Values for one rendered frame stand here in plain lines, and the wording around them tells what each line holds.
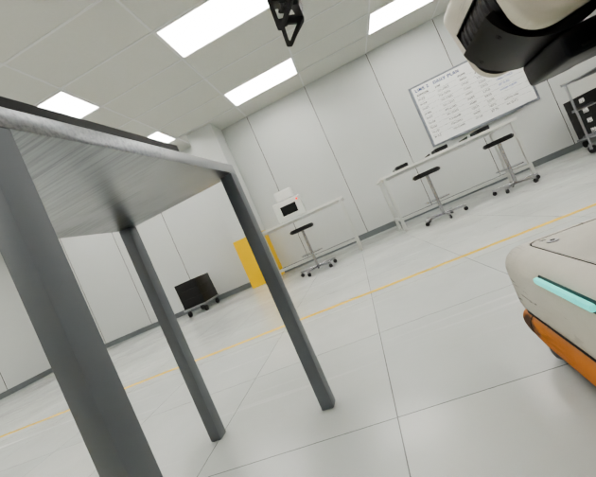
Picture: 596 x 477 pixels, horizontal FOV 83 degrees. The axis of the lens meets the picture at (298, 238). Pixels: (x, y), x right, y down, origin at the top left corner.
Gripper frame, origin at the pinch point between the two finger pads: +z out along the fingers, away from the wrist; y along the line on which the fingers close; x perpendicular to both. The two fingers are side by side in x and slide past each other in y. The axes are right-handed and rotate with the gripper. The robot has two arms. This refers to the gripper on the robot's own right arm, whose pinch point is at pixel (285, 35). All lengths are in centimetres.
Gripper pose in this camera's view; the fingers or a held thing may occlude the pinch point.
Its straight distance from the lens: 98.1
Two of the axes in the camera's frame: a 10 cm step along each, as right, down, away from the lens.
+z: -0.2, 9.9, 1.2
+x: 9.8, 0.4, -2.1
